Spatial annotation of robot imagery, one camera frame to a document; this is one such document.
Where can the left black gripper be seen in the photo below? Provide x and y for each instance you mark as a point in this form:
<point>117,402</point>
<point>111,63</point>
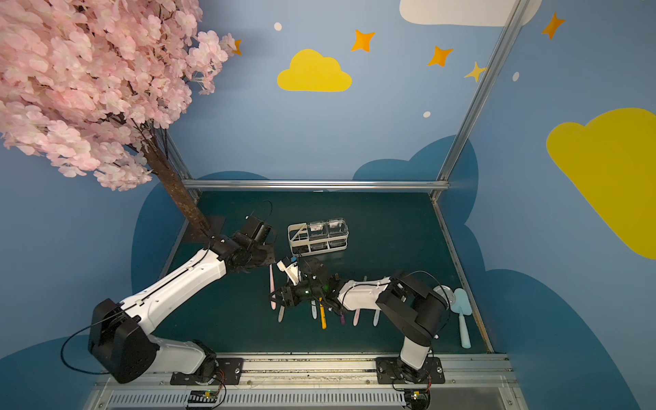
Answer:
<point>257,255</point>

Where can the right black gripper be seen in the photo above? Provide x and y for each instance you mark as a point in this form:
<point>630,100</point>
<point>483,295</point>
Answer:
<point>287,296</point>

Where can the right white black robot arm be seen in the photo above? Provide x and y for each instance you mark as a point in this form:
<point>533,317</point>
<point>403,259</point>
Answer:
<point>412,306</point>

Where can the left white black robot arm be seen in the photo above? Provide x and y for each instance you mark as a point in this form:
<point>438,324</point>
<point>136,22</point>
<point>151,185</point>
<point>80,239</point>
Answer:
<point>121,335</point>

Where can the white toothbrush holder rack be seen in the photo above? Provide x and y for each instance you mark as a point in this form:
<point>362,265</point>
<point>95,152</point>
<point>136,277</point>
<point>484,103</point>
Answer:
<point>319,237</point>

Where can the yellow toothbrush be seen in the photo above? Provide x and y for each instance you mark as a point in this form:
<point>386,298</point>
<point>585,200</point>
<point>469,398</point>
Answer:
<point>322,314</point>

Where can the light pink toothbrush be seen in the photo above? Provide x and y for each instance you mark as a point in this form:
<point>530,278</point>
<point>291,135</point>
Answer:
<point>357,311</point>

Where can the small metal can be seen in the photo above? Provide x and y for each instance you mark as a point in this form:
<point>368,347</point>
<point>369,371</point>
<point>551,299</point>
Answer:
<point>446,293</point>

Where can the light blue brush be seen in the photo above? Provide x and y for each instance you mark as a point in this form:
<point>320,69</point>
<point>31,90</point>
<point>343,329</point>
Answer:
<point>462,307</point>

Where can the left green circuit board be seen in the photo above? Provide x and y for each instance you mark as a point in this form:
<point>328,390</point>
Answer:
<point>202,399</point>

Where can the green circuit board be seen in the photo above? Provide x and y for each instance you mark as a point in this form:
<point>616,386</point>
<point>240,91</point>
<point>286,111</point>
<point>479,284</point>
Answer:
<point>202,399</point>
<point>417,400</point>

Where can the right green circuit board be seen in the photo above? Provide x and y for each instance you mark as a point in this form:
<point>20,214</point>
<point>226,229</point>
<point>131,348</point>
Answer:
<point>417,400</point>

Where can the pink cherry blossom tree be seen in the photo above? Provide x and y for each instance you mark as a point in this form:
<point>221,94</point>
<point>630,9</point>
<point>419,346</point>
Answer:
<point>91,85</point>

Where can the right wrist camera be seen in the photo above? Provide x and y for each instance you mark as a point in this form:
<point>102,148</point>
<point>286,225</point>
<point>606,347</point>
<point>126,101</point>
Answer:
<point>289,265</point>

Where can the tree base plate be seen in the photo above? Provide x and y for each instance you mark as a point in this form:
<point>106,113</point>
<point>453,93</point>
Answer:
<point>195,235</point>

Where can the aluminium frame back bar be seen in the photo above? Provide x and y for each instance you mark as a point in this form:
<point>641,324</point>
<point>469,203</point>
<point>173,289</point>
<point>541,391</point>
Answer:
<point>313,185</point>

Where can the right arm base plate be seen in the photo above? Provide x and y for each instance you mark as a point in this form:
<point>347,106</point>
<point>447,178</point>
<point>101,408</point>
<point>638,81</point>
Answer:
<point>393,371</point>

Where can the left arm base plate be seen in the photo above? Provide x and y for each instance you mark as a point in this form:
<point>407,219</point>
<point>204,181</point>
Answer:
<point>233,370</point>

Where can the aluminium rail front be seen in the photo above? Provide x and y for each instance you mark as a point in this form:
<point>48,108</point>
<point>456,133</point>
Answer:
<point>329,381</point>

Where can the aluminium frame upright post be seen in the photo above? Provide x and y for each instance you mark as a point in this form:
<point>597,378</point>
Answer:
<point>499,56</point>

